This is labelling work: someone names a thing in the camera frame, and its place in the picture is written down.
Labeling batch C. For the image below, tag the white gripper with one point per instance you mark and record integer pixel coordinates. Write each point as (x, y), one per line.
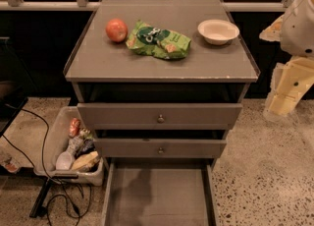
(299, 28)

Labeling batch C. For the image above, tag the green rice chip bag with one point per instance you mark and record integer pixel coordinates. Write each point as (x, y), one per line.
(159, 43)

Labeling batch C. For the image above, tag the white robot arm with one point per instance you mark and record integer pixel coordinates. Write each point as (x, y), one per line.
(294, 30)

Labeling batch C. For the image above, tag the grey drawer cabinet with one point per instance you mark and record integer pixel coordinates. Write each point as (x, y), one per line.
(151, 88)

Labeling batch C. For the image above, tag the grey bottom drawer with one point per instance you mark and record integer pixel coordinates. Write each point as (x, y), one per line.
(159, 195)

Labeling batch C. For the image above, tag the grey drawer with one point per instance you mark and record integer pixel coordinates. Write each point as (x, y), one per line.
(160, 148)
(159, 116)
(159, 195)

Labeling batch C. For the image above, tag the grey middle drawer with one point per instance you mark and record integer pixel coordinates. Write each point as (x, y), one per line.
(160, 148)

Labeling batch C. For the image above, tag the grey top drawer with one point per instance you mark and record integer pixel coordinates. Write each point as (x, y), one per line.
(159, 116)

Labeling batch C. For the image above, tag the dark snack bag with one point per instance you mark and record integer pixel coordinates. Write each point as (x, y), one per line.
(88, 146)

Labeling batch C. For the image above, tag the white bowl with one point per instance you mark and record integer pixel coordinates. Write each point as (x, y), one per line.
(218, 32)

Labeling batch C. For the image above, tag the red apple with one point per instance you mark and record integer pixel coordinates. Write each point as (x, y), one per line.
(116, 30)

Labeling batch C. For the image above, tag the yellow sponge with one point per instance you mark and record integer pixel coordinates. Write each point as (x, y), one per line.
(86, 162)

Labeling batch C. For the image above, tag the red snack packet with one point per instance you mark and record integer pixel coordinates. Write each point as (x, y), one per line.
(74, 127)

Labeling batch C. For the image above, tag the translucent plastic storage bin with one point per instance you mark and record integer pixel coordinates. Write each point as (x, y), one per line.
(57, 142)

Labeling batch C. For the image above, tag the black stand base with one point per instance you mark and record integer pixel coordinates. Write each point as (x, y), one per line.
(38, 209)

